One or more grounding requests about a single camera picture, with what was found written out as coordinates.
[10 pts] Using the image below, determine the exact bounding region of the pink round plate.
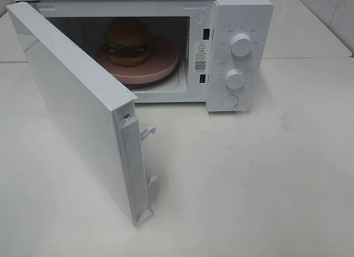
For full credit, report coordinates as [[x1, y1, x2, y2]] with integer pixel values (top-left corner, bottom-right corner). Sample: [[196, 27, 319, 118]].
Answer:
[[93, 37, 179, 85]]

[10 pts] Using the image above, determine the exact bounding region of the burger with lettuce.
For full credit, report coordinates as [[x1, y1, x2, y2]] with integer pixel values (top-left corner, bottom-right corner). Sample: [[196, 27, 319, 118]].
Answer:
[[105, 17, 151, 67]]

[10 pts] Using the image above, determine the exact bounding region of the glass microwave turntable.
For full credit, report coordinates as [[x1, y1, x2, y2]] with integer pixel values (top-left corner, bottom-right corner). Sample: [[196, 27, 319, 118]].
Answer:
[[124, 72, 179, 90]]

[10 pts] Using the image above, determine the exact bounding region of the round door release button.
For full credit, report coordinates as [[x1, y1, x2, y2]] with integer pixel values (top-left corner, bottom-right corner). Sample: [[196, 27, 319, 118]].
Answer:
[[221, 95, 238, 108]]

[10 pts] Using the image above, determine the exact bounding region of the white microwave oven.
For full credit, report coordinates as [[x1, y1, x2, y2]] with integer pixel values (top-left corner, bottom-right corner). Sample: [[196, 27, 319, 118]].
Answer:
[[14, 0, 273, 112]]

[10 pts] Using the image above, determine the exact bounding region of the white upper power knob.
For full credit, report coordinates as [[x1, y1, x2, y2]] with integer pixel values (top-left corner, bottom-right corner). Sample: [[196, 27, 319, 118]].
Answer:
[[230, 31, 253, 57]]

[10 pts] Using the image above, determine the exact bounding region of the white adjoining table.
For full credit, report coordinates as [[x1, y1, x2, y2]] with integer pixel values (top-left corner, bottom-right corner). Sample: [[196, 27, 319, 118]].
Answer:
[[262, 0, 352, 59]]

